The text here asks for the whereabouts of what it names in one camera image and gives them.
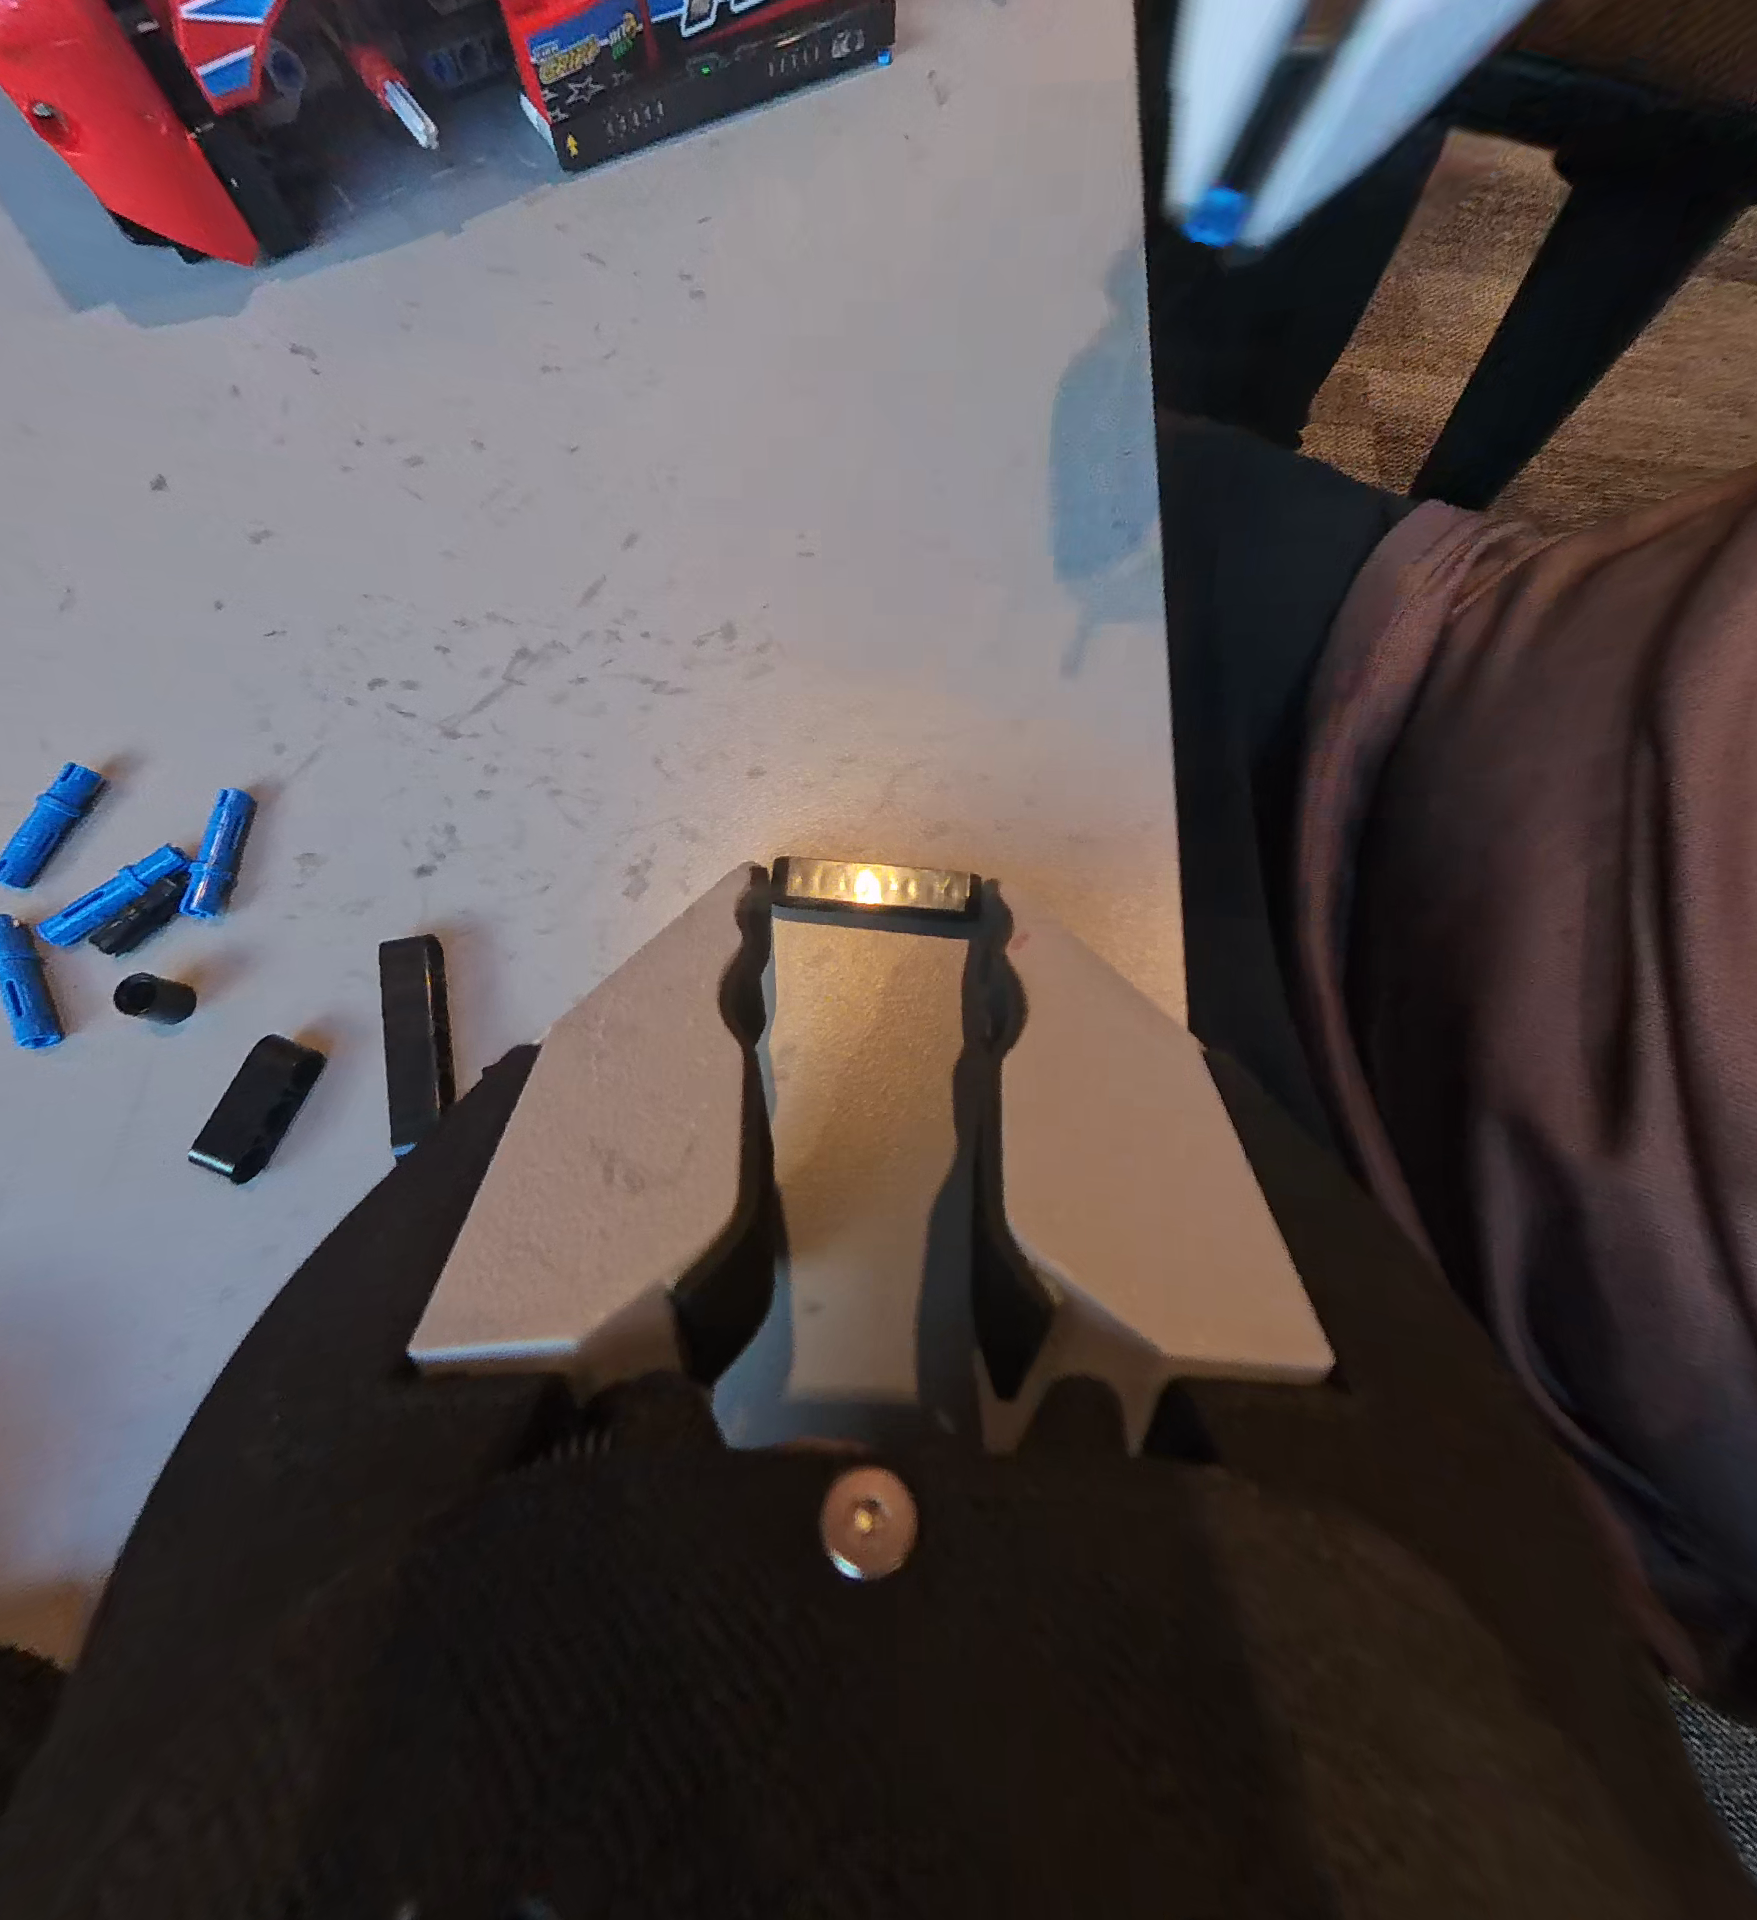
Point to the blue toy connector pin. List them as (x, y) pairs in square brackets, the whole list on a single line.
[(45, 825), (218, 851), (1214, 219), (113, 897), (20, 981)]

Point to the long black toy beam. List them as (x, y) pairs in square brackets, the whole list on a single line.
[(416, 1035), (876, 888)]

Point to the black toy connector pin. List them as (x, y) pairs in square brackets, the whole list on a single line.
[(139, 922)]

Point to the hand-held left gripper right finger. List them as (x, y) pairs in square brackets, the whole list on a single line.
[(1147, 1201)]

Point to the grey desk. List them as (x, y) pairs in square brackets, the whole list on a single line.
[(594, 526)]

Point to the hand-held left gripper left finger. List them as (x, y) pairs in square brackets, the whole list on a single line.
[(607, 1184)]

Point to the red black toy car model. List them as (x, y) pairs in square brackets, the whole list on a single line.
[(113, 136)]

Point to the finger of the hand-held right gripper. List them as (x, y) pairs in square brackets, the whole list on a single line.
[(1230, 76), (1401, 76)]

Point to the black toy bush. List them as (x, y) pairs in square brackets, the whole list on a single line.
[(156, 998)]

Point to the small black toy brick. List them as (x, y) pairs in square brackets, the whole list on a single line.
[(257, 1108)]

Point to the black chair frame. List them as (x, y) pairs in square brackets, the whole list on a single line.
[(1567, 345)]

